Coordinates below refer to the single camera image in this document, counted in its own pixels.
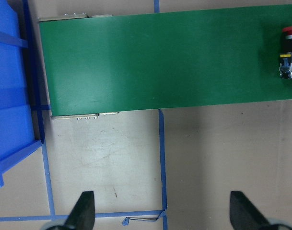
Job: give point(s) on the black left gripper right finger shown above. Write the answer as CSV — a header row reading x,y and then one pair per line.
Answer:
x,y
243,214

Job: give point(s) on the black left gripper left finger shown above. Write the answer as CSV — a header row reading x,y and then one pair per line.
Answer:
x,y
82,216

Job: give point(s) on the red push button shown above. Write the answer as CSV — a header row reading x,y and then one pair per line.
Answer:
x,y
285,68

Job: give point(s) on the blue bin left side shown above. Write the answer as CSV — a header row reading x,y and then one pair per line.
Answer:
x,y
17,139

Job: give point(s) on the green conveyor belt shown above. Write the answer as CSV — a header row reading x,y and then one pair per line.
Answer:
x,y
165,60

